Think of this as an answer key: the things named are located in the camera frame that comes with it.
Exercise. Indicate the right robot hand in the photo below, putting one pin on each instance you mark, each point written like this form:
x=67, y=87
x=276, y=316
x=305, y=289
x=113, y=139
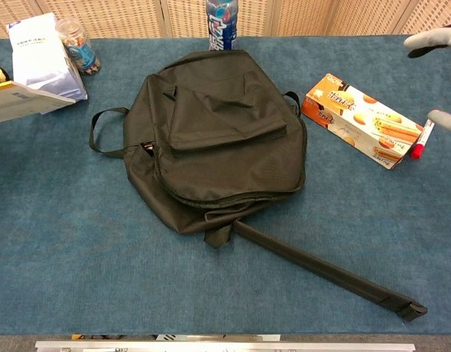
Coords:
x=430, y=38

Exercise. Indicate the black backpack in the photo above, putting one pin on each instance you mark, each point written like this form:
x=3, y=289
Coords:
x=229, y=157

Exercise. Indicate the white yellow Lexicon book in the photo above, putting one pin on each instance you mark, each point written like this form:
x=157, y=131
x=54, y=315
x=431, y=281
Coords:
x=20, y=102

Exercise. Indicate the red marker pen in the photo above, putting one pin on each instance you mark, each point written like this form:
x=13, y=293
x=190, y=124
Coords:
x=422, y=141

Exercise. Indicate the orange egg roll box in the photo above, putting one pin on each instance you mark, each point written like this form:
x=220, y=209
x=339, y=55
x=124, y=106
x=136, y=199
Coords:
x=361, y=117

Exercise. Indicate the blue Pepsi bottle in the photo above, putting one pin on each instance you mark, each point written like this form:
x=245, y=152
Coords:
x=221, y=25

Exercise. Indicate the wicker folding screen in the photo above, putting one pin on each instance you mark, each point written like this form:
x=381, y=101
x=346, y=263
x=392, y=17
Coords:
x=119, y=14

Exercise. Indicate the clear jar of coloured pencils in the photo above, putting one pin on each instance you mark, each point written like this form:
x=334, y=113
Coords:
x=80, y=47

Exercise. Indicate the white snack bag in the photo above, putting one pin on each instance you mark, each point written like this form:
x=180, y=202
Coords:
x=38, y=55

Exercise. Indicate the blue felt table cover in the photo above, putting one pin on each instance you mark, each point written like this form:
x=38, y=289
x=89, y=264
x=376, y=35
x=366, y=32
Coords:
x=82, y=256

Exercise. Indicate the aluminium profile rail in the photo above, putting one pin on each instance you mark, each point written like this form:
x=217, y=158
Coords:
x=225, y=346

